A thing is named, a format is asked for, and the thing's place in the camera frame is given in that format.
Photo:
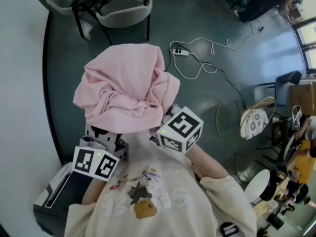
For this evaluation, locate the left hand-held gripper camera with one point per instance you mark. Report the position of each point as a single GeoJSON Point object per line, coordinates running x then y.
{"type": "Point", "coordinates": [92, 143]}

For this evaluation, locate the white floral bag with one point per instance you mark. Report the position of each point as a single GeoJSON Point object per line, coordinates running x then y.
{"type": "Point", "coordinates": [255, 123]}

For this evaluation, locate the small black white device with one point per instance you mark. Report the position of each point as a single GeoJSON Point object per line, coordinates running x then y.
{"type": "Point", "coordinates": [229, 229]}

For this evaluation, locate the person's left forearm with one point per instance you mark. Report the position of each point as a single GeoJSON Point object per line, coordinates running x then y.
{"type": "Point", "coordinates": [92, 191]}

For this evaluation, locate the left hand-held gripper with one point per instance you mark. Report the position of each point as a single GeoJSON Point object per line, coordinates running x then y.
{"type": "Point", "coordinates": [84, 160]}

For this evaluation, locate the white power strip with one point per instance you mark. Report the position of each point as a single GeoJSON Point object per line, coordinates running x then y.
{"type": "Point", "coordinates": [181, 52]}

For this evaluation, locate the pink clothes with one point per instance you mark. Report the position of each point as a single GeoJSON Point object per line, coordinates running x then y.
{"type": "Point", "coordinates": [123, 83]}

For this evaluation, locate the white round stool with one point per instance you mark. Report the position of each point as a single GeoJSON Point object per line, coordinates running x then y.
{"type": "Point", "coordinates": [258, 185]}

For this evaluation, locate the black chair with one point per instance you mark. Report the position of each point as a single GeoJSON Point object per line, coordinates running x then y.
{"type": "Point", "coordinates": [284, 88]}

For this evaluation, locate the grey upholstered chair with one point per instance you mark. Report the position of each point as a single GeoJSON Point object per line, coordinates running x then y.
{"type": "Point", "coordinates": [59, 0]}
{"type": "Point", "coordinates": [123, 13]}

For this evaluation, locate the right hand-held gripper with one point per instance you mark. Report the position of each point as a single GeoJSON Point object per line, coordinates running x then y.
{"type": "Point", "coordinates": [182, 125]}

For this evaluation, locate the person's right forearm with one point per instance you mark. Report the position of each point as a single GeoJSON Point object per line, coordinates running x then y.
{"type": "Point", "coordinates": [205, 164]}

